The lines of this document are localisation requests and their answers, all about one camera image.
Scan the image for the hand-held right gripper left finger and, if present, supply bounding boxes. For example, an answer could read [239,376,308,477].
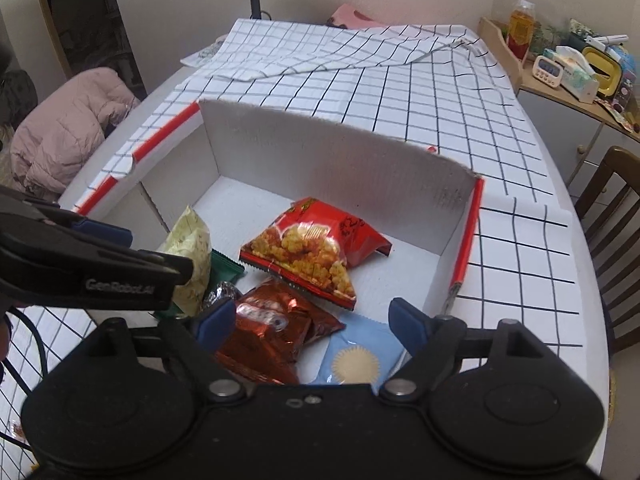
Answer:
[87,299,248,403]

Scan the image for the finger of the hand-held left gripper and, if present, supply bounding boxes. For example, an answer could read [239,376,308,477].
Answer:
[0,185,134,251]

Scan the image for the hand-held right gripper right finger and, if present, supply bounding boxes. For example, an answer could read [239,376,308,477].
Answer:
[379,297,556,403]

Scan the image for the small green snack packet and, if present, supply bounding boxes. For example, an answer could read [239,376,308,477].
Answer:
[154,248,247,319]

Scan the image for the dark red foil chip bag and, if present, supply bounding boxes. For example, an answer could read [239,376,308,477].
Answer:
[214,277,347,386]

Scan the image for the light blue sun-print packet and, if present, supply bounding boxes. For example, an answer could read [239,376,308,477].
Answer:
[307,312,407,386]

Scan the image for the pale green snack packet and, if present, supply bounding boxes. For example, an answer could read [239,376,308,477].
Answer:
[158,204,214,317]

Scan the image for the red fried snack packet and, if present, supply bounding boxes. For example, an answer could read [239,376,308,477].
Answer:
[239,197,394,311]

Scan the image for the red cardboard box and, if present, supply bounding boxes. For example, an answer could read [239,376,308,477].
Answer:
[59,99,486,387]

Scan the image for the silver foil candy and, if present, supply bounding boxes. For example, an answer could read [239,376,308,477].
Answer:
[202,281,236,311]

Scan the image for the pink puffer jacket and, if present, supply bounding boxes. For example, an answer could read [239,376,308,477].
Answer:
[9,68,142,197]

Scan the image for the printed paper sheet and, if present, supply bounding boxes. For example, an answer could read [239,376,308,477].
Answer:
[179,34,231,67]

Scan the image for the dark wooden bookshelf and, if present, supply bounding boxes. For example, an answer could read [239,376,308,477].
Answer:
[30,0,149,102]

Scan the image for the brown wooden chair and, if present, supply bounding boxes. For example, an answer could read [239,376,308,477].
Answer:
[574,145,640,357]

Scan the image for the checkered tablecloth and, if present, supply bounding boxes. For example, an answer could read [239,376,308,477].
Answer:
[0,18,586,461]

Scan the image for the white wooden cabinet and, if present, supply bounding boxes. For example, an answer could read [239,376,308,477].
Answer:
[477,15,640,202]

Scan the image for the white digital timer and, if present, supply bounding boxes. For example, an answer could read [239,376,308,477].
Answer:
[532,54,560,83]

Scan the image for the white tissue box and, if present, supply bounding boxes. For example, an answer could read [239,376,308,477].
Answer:
[544,45,600,105]

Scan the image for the orange drink bottle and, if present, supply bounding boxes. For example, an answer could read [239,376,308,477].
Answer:
[507,0,534,59]

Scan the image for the yellow storage box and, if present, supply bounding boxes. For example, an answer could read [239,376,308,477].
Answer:
[582,45,639,99]

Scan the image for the white tube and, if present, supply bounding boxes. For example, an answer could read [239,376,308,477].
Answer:
[587,33,630,49]

